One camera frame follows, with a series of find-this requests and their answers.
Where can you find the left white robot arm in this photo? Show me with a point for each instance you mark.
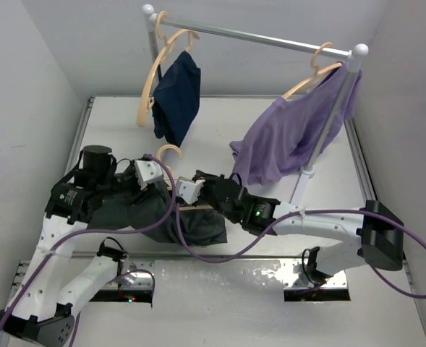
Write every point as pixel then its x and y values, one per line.
pixel 43 311

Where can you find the beige hanger with purple shirt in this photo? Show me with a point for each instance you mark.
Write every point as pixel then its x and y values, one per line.
pixel 317 76

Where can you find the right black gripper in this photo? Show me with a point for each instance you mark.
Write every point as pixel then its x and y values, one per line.
pixel 209 179

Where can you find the purple t shirt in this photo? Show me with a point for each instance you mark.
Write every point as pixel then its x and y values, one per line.
pixel 283 137

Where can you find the white metal clothes rack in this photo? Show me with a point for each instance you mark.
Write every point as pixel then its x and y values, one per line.
pixel 353 58

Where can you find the beige hanger with navy garment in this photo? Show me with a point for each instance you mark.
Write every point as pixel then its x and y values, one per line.
pixel 162 48

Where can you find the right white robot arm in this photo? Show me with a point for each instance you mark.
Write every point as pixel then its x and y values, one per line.
pixel 367 236

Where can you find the navy blue garment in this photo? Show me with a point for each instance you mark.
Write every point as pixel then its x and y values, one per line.
pixel 177 100

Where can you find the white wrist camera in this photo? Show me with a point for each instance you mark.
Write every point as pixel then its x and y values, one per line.
pixel 148 172
pixel 188 190

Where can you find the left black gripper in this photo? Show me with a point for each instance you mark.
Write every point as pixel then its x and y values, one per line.
pixel 131 168

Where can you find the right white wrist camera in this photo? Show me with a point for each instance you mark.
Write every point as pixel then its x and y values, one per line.
pixel 188 190

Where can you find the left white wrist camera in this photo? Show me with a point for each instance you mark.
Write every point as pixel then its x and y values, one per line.
pixel 148 172

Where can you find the dark grey t shirt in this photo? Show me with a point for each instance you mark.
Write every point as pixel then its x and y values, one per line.
pixel 199 227

